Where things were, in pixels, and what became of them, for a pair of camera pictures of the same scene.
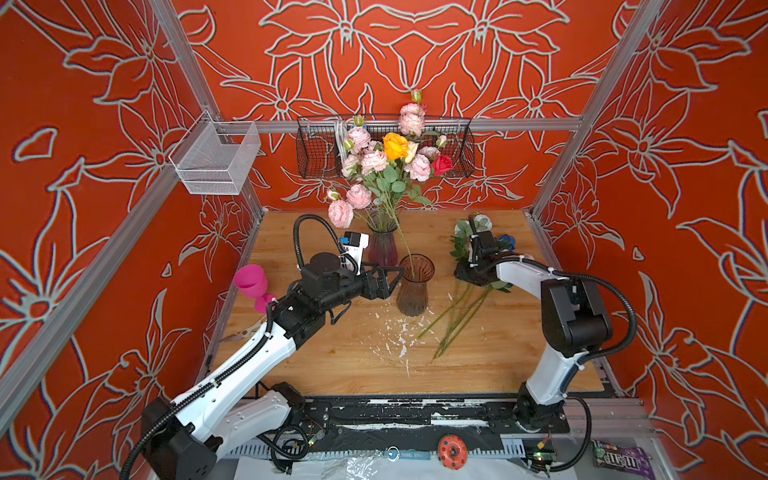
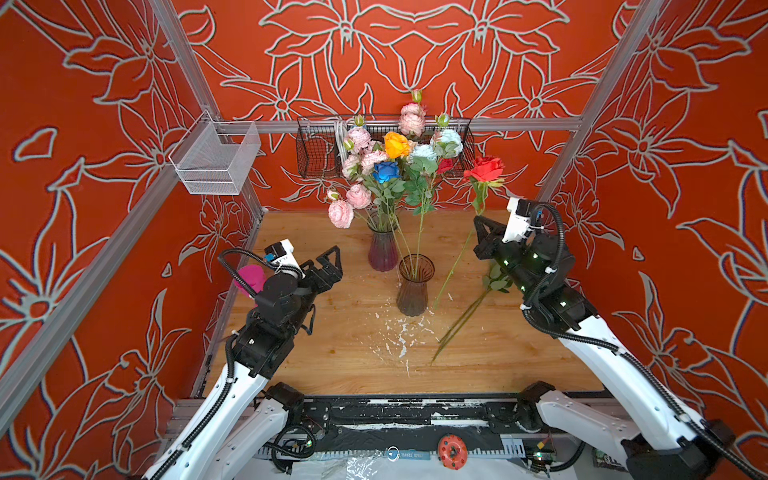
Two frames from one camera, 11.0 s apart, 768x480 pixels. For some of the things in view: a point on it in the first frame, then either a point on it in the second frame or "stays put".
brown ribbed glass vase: [412, 294] stays put
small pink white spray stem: [463, 234] -> [447, 139]
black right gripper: [460, 272] -> [490, 242]
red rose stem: [440, 165] stays put
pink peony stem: [412, 117] stays put
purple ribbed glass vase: [383, 248] stays put
